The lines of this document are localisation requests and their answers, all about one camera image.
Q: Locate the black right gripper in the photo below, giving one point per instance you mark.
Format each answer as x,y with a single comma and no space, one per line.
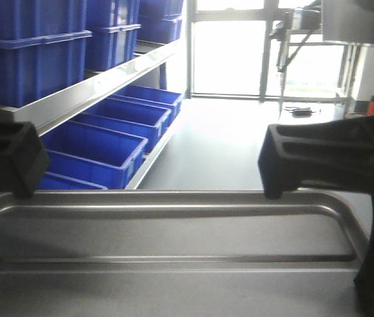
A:
324,155

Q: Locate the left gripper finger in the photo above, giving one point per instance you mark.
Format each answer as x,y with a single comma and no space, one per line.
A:
23,159

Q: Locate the silver metal tray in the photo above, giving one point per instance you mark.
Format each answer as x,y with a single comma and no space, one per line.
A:
134,253

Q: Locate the white table with devices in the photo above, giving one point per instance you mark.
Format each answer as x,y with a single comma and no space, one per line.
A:
297,113

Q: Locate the lower blue bin near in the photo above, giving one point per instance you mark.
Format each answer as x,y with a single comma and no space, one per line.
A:
94,154

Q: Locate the stacked blue bin near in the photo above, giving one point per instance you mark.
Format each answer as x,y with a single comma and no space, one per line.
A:
42,48

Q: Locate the stacked blue bin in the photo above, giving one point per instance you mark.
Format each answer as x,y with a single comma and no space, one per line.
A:
160,20
42,48
114,26

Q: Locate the lower blue bin middle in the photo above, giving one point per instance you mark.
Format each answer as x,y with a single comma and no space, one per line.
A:
133,118

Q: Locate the lower blue bin far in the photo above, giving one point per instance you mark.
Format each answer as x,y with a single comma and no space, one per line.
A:
153,97

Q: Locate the stacked blue bin middle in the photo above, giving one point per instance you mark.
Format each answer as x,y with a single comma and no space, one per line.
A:
114,26

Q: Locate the stacked blue bin far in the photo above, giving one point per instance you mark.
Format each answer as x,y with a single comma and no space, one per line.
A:
160,20

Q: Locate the steel shelf edge rail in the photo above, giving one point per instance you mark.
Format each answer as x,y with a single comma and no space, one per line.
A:
55,109

